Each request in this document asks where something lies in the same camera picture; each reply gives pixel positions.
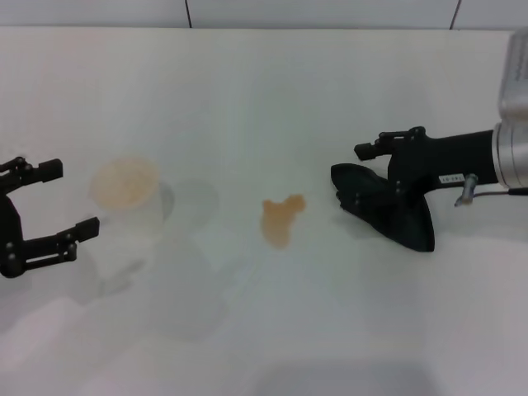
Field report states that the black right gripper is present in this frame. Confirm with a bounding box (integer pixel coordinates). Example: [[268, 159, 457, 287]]
[[339, 126, 498, 210]]

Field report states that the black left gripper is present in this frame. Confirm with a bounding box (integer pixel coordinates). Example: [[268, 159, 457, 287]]
[[0, 156, 101, 279]]

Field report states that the white paper cup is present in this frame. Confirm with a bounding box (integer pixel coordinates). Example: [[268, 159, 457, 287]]
[[89, 156, 175, 292]]

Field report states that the dark blue rag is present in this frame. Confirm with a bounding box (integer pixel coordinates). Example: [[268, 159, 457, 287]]
[[329, 163, 436, 253]]

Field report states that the brown water stain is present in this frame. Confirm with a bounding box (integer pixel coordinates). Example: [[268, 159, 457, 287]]
[[259, 193, 308, 252]]

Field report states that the silver metal cable connector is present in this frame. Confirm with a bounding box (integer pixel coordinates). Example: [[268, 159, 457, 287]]
[[453, 173, 480, 208]]

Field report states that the right gripper thin cable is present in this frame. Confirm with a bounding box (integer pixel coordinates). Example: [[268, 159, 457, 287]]
[[471, 186, 528, 200]]

